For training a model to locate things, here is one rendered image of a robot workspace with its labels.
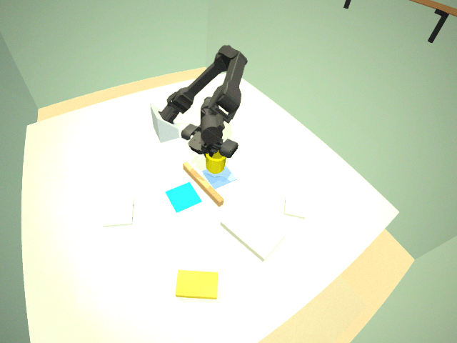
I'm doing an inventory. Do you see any light wooden plank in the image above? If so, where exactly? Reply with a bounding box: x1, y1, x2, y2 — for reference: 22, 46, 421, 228
183, 162, 224, 207

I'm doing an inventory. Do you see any yellow flat block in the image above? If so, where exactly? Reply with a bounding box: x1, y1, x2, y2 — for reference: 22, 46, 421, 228
175, 269, 218, 299

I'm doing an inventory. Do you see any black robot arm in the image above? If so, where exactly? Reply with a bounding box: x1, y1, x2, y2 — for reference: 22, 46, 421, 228
158, 45, 248, 155

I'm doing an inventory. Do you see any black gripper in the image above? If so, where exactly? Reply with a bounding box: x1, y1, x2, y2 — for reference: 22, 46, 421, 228
181, 123, 238, 158

